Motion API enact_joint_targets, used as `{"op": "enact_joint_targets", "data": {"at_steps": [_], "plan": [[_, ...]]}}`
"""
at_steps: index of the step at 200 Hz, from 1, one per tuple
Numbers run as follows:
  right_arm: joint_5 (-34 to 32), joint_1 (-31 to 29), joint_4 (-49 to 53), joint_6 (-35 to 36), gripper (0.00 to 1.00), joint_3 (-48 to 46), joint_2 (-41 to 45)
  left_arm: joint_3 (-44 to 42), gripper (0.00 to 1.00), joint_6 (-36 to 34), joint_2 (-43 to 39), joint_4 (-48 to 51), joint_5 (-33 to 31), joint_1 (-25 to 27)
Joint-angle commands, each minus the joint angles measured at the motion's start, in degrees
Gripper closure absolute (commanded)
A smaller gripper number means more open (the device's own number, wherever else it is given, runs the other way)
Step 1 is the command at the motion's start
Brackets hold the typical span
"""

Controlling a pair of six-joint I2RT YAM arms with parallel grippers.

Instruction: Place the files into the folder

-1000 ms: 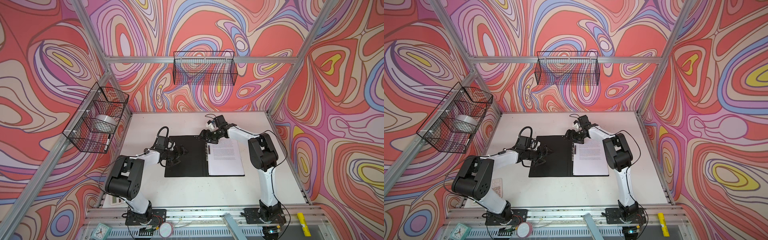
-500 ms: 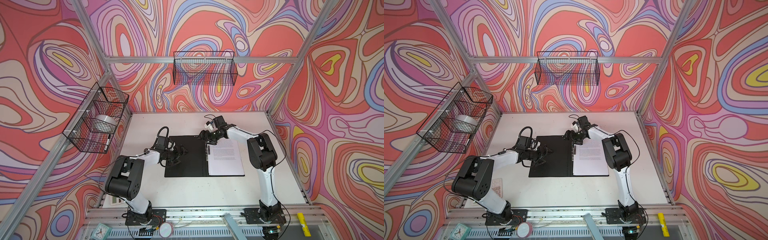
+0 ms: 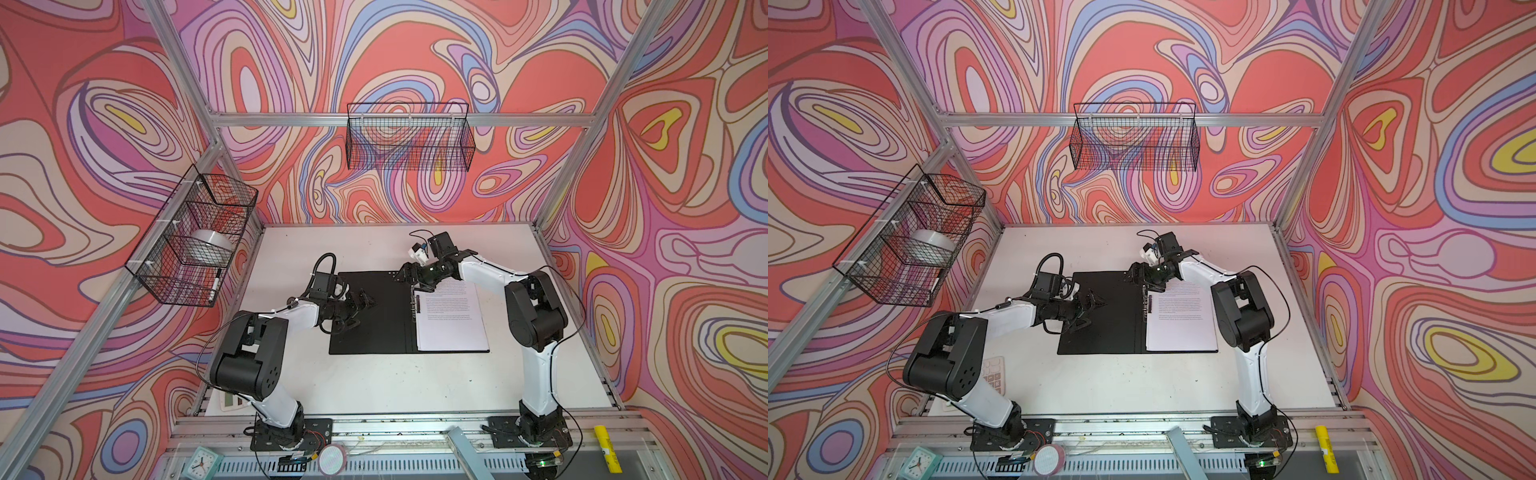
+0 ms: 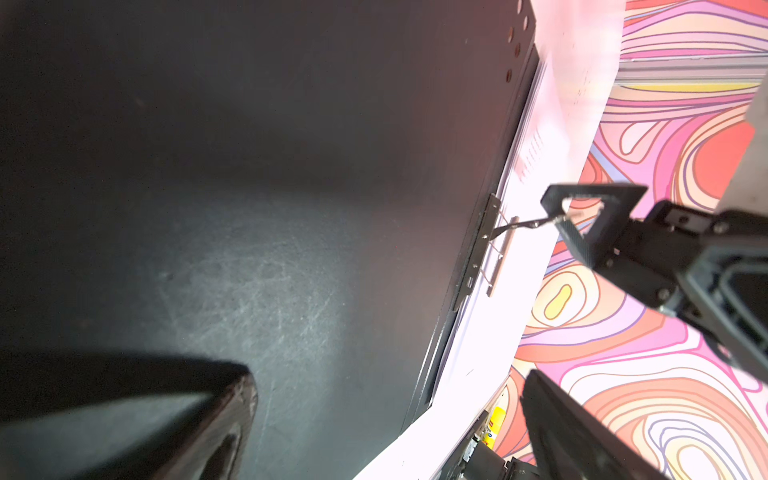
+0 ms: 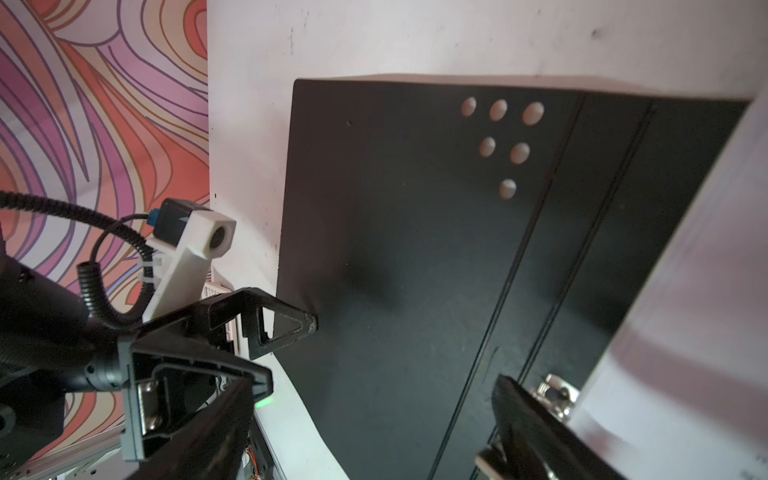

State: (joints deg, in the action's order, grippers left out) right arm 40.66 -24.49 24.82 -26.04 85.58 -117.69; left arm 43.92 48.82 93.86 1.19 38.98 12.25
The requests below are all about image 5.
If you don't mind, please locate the orange black file folder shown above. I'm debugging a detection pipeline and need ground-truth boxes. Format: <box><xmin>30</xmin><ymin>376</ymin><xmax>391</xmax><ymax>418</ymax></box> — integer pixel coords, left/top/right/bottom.
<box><xmin>277</xmin><ymin>80</ymin><xmax>747</xmax><ymax>479</ymax></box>

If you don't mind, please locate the printed paper sheet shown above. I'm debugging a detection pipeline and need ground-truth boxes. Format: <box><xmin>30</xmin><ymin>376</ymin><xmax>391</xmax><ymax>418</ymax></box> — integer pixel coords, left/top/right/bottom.
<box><xmin>569</xmin><ymin>94</ymin><xmax>767</xmax><ymax>479</ymax></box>

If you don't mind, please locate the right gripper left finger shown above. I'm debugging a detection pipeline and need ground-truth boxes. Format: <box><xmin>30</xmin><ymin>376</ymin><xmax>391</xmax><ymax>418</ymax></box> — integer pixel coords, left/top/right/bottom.
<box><xmin>130</xmin><ymin>380</ymin><xmax>254</xmax><ymax>479</ymax></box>

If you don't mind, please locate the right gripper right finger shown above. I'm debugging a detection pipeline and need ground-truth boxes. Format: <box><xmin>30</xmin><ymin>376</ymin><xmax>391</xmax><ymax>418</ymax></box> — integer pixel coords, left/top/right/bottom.
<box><xmin>492</xmin><ymin>375</ymin><xmax>622</xmax><ymax>479</ymax></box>

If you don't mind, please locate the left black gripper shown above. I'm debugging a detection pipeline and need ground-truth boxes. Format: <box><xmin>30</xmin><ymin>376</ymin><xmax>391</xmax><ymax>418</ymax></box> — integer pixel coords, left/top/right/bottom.
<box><xmin>117</xmin><ymin>287</ymin><xmax>318</xmax><ymax>462</ymax></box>

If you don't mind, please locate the pink white calculator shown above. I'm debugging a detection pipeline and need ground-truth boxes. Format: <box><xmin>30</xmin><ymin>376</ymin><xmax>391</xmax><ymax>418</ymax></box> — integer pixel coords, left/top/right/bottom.
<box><xmin>201</xmin><ymin>267</ymin><xmax>244</xmax><ymax>357</ymax></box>

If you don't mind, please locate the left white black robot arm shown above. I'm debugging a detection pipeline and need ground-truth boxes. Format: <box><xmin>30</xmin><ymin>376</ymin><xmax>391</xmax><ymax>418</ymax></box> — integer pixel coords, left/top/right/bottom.
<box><xmin>1</xmin><ymin>224</ymin><xmax>317</xmax><ymax>479</ymax></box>

